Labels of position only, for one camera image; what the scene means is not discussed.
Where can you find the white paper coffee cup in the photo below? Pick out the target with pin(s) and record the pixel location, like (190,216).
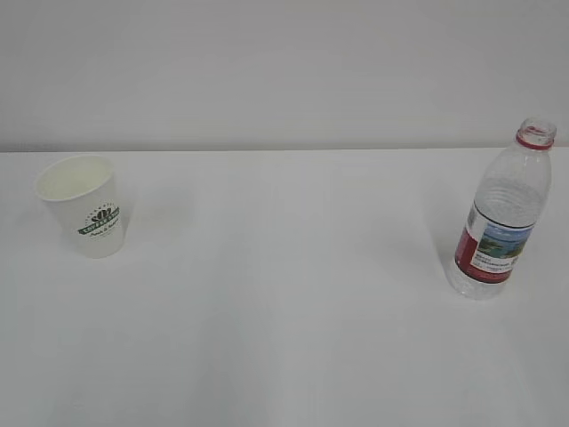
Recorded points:
(80,193)

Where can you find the clear plastic water bottle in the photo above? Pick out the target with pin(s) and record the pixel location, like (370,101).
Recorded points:
(507,204)

